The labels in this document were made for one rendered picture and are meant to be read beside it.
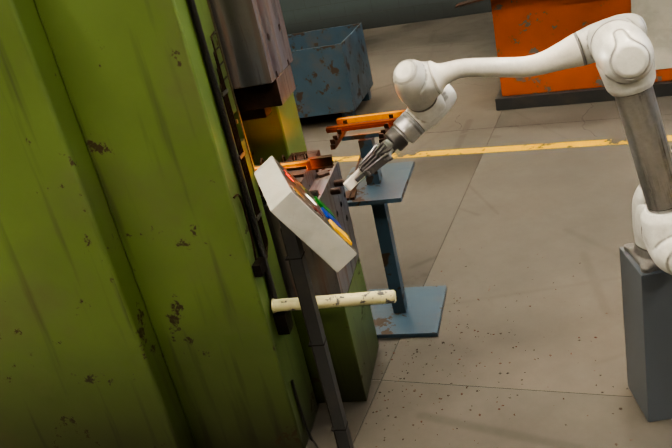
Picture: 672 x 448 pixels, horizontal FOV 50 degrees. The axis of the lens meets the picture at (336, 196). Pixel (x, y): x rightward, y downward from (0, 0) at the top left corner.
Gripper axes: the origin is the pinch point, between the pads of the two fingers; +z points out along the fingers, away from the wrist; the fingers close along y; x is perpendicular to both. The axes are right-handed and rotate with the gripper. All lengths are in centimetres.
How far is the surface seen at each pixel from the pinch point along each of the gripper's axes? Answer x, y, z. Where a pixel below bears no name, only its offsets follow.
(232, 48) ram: 49, 35, -1
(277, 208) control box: 21.7, -26.8, 19.4
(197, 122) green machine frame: 45, 14, 22
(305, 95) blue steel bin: -92, 407, -8
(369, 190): -43, 75, 1
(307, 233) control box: 10.2, -26.8, 18.8
